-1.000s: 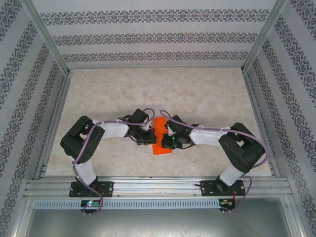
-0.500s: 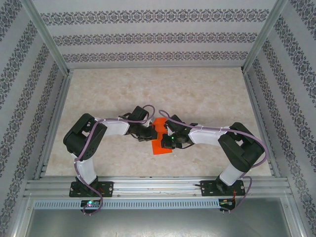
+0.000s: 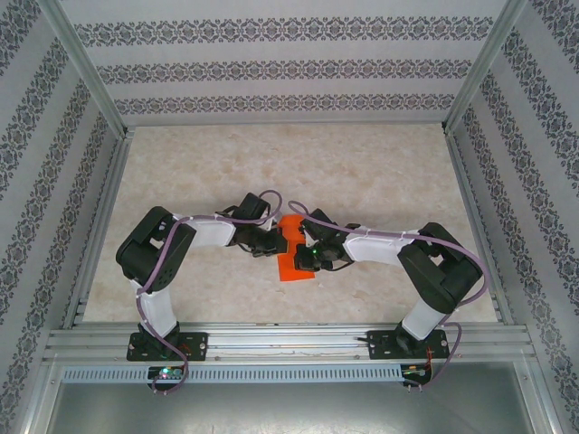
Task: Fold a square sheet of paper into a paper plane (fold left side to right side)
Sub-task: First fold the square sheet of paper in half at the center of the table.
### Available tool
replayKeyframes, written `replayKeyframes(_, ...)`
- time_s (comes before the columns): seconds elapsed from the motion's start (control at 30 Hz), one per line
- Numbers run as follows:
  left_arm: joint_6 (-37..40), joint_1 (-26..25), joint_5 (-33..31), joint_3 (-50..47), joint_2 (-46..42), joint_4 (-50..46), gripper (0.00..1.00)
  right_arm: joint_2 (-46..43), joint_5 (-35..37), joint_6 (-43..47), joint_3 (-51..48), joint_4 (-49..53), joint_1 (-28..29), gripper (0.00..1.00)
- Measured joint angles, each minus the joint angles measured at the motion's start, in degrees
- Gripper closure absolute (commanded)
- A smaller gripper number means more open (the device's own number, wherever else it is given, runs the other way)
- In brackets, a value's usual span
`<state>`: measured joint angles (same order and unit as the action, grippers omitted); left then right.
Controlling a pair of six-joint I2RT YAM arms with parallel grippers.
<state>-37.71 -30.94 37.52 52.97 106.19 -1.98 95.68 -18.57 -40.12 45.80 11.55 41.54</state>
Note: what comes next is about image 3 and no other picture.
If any orange square paper sheet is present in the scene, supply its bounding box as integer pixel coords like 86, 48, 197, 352
274, 214, 318, 284

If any grey sheet metal tray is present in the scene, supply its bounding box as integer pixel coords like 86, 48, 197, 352
17, 361, 562, 434

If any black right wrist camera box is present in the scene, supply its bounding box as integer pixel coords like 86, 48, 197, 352
303, 208, 339, 243

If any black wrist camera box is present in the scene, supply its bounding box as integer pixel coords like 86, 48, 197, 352
303, 208, 339, 243
237, 193, 271, 222

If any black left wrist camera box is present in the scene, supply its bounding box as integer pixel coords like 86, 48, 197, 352
237, 193, 271, 222

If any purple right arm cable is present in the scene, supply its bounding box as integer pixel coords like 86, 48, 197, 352
288, 201, 495, 395

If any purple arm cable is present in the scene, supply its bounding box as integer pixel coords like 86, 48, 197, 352
134, 188, 286, 398
288, 201, 495, 395

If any wide aluminium mounting rail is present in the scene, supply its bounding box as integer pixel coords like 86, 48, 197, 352
43, 321, 537, 363

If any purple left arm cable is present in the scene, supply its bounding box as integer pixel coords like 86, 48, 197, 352
134, 188, 286, 398

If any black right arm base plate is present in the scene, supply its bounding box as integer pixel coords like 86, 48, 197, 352
368, 329, 451, 362

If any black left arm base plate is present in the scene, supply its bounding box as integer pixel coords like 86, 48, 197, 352
126, 332, 210, 363

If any thin aluminium wall rail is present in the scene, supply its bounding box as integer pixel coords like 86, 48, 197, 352
121, 118, 447, 128

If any grey slotted cable duct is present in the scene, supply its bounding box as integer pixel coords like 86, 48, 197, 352
61, 364, 403, 384

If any aluminium side rail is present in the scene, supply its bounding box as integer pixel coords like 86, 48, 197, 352
62, 128, 137, 329
442, 126, 515, 325

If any aluminium frame post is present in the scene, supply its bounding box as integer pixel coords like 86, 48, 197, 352
441, 0, 530, 135
35, 0, 130, 139

